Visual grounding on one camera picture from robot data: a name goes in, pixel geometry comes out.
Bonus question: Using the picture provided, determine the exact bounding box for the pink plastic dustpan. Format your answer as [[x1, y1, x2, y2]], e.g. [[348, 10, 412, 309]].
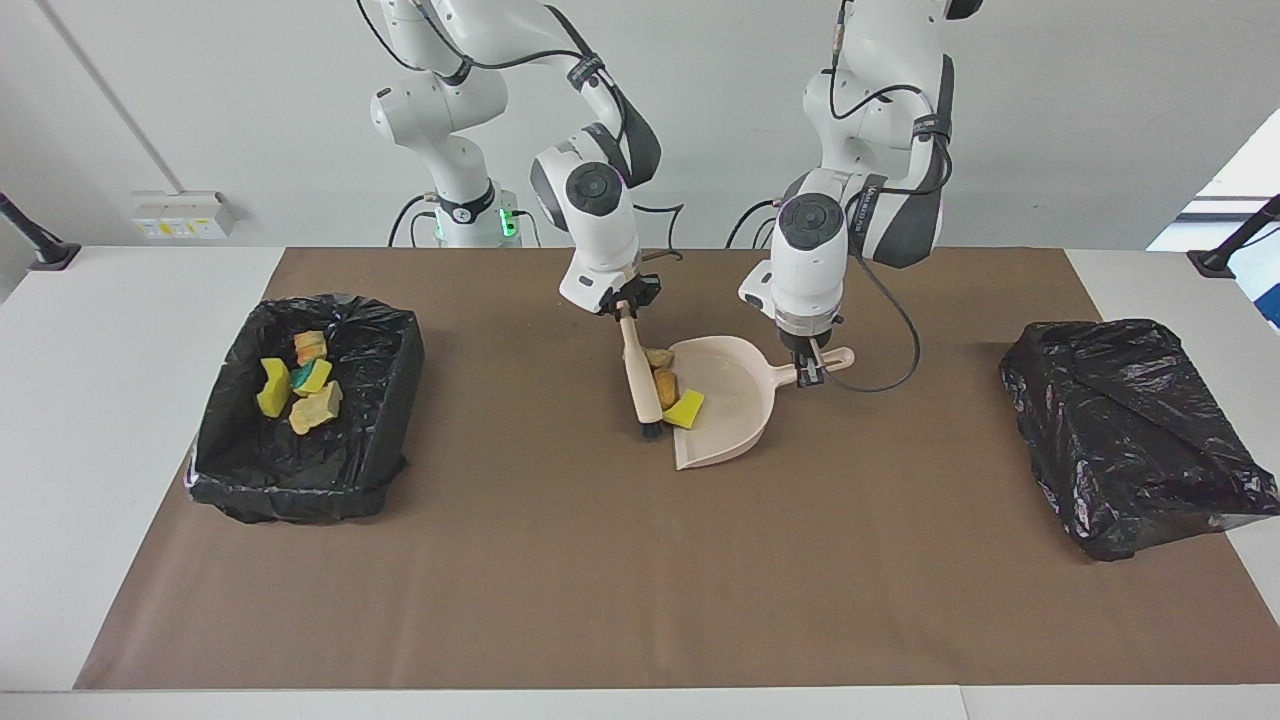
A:
[[667, 336, 857, 471]]

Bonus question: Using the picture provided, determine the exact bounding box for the bin with black bag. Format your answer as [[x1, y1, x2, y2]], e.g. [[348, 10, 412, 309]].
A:
[[1000, 318, 1280, 563], [187, 293, 426, 525]]

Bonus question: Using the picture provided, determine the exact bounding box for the brown paper table mat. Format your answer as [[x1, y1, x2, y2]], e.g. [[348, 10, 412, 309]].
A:
[[75, 247, 1280, 691]]

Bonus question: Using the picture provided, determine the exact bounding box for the black base cable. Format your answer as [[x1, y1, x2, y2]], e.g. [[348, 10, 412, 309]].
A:
[[388, 195, 441, 248], [725, 198, 783, 249]]

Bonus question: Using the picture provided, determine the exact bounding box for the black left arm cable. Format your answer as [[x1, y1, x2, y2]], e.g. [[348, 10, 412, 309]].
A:
[[828, 0, 921, 393]]

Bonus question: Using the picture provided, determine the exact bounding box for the white wall socket box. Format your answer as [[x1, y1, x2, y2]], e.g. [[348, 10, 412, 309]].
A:
[[130, 190, 239, 241]]

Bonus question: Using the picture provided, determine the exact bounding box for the black camera stand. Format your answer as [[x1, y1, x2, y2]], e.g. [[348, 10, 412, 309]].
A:
[[0, 192, 81, 271], [1187, 195, 1280, 279]]

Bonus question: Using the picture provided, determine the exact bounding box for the white wall cable conduit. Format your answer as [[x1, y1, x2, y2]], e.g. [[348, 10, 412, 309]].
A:
[[38, 0, 183, 196]]

